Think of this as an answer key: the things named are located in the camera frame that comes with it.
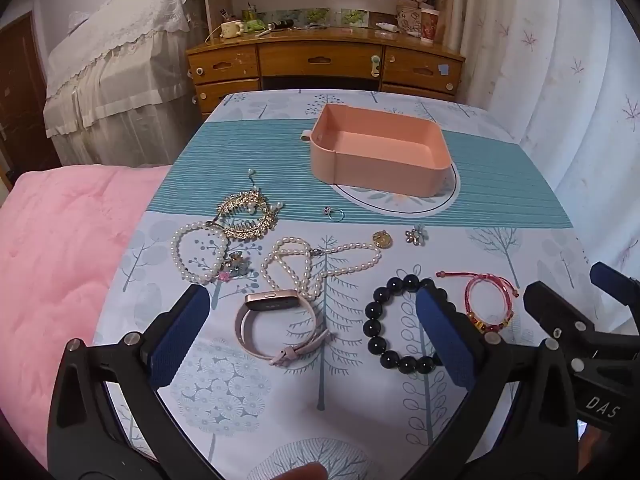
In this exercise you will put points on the cream mug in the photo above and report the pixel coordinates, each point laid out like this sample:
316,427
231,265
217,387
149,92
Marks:
231,30

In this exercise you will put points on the flower brooch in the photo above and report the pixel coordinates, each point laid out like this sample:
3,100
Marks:
415,236

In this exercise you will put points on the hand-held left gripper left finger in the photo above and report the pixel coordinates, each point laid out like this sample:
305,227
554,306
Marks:
180,335

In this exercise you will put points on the red printed cup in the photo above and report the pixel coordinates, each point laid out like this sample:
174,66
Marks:
430,25

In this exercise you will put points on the gold pearl hair comb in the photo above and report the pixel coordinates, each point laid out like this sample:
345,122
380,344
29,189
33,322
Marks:
240,205

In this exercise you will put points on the pink plastic storage box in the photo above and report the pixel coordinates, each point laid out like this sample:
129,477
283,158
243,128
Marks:
350,160

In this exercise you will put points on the white leaf print curtain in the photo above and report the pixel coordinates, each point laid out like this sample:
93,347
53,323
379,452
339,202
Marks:
550,85

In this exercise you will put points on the printed paper bag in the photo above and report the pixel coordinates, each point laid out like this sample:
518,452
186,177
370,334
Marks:
410,15

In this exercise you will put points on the pink smart band watch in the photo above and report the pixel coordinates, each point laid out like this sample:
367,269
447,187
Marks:
270,301

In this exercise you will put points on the brown wooden door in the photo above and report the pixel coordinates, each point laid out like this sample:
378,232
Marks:
20,85

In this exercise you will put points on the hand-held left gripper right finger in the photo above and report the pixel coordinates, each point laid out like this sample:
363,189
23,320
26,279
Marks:
445,340

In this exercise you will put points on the pink blanket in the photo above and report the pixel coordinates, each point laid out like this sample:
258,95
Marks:
60,260

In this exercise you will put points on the white tube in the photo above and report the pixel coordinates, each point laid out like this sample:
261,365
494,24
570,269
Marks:
387,26

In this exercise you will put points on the white lace furniture cover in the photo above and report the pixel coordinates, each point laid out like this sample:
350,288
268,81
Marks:
125,60

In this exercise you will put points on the green drawer lock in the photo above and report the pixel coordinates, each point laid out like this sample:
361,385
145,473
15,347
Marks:
374,66

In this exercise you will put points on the person's left hand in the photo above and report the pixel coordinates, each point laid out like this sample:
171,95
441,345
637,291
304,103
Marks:
302,472

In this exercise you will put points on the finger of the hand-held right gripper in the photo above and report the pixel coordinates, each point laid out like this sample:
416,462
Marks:
615,282
550,310

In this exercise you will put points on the wooden desk with drawers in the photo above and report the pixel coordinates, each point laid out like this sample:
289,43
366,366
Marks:
320,60

